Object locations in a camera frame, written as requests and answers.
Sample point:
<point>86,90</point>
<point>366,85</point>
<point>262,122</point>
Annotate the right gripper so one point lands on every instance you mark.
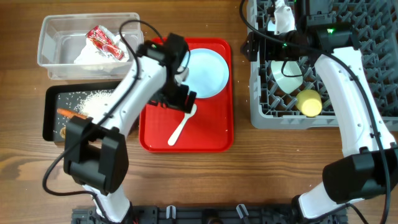
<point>266,53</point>

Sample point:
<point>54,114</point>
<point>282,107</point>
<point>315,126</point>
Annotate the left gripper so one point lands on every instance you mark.
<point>178,102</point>

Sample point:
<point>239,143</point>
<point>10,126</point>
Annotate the mint green bowl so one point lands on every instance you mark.
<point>287,75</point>

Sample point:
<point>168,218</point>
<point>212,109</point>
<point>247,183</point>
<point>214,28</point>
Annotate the yellow plastic cup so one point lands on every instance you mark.
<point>309,103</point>

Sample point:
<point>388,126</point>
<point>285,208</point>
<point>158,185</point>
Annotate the white rice pile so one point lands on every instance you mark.
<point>83,102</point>

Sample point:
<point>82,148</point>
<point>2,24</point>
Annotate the white napkin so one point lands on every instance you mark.
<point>90,54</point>

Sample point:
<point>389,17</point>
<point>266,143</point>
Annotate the red candy wrapper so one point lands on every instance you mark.
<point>104,43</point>

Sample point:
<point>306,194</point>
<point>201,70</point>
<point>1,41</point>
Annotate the orange carrot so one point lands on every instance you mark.
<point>70,114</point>

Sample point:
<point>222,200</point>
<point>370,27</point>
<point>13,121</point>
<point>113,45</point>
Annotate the brown food scrap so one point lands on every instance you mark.
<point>63,132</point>

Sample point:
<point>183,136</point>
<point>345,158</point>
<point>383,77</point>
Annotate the light blue rice bowl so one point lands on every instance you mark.
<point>271,26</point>

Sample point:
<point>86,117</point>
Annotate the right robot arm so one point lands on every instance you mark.
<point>369,165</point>

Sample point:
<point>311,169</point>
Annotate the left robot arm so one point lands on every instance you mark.
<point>95,147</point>

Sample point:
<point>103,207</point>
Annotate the grey dishwasher rack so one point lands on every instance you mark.
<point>375,24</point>

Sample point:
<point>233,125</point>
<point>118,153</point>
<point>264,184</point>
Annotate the black waste tray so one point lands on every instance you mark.
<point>54,122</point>

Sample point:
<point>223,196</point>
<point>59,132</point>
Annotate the light blue plate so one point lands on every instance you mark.
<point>208,72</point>

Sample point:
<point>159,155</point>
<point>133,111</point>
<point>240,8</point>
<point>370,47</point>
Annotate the white plastic spoon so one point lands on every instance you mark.
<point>175,135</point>

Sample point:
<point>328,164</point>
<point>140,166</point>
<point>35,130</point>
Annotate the red serving tray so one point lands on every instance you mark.
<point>210,129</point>

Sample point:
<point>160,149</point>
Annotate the clear plastic bin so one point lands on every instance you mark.
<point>63,37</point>

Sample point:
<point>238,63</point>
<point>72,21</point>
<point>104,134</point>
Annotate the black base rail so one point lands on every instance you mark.
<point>279,213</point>

